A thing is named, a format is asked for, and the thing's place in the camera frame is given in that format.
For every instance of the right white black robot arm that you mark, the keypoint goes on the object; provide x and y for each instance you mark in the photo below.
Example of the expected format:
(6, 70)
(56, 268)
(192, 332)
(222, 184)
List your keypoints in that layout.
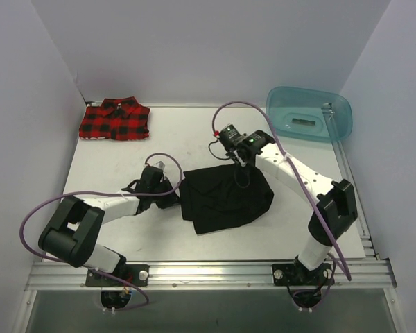
(333, 203)

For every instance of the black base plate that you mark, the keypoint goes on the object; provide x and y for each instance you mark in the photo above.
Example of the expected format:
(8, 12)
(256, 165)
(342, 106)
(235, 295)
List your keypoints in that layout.
(297, 275)
(136, 274)

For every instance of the aluminium front rail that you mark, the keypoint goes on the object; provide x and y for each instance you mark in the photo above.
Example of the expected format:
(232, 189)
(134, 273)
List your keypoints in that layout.
(191, 276)

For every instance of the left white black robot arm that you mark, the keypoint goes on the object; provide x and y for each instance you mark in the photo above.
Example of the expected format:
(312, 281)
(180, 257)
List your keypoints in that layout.
(72, 232)

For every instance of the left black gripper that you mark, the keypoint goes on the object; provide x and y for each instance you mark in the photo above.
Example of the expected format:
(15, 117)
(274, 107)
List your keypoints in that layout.
(167, 193)

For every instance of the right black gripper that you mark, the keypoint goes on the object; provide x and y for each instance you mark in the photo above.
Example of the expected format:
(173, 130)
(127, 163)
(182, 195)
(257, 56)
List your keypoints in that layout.
(238, 163)

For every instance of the red black plaid folded shirt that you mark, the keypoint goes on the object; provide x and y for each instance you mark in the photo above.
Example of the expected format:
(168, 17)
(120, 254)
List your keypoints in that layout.
(115, 119)

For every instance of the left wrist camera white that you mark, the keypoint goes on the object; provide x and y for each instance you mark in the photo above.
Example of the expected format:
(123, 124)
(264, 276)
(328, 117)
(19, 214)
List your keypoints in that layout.
(158, 165)

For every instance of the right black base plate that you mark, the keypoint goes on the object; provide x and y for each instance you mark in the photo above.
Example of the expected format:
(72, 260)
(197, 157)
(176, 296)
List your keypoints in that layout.
(297, 275)

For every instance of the black long sleeve shirt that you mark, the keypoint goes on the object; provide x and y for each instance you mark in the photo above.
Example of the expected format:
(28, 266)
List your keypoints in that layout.
(224, 197)

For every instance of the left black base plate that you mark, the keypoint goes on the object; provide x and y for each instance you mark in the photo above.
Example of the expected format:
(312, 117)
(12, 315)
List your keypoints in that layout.
(136, 274)

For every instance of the teal plastic bin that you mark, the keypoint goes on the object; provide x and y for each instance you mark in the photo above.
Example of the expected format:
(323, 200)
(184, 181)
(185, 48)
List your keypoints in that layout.
(309, 114)

